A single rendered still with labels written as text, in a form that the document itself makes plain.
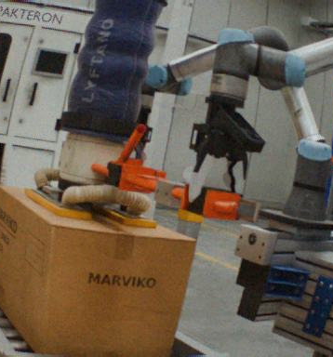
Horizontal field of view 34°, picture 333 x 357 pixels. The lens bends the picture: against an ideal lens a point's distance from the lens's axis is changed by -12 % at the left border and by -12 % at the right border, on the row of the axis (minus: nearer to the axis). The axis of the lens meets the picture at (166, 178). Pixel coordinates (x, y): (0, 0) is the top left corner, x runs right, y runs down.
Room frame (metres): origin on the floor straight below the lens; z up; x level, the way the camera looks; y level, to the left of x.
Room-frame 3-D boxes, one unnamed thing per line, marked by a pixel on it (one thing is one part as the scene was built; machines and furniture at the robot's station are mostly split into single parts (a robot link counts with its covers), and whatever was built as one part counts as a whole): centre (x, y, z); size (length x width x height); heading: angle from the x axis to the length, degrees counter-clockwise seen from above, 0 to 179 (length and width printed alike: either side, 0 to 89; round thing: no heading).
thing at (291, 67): (1.18, -0.19, 1.38); 0.11 x 0.11 x 0.08; 87
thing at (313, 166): (1.70, -0.43, 1.20); 0.13 x 0.12 x 0.14; 160
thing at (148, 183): (1.56, 0.01, 1.08); 0.93 x 0.30 x 0.04; 31
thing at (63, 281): (1.67, 0.23, 0.75); 0.60 x 0.40 x 0.40; 32
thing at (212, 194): (1.15, -0.09, 1.08); 0.08 x 0.07 x 0.05; 31
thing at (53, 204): (1.62, 0.29, 0.97); 0.34 x 0.10 x 0.05; 31
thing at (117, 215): (1.72, 0.13, 0.97); 0.34 x 0.10 x 0.05; 31
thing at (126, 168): (1.45, 0.08, 1.08); 0.10 x 0.08 x 0.06; 121
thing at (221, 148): (1.17, -0.08, 1.22); 0.09 x 0.08 x 0.12; 31
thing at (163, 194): (1.27, -0.02, 1.07); 0.07 x 0.07 x 0.04; 31
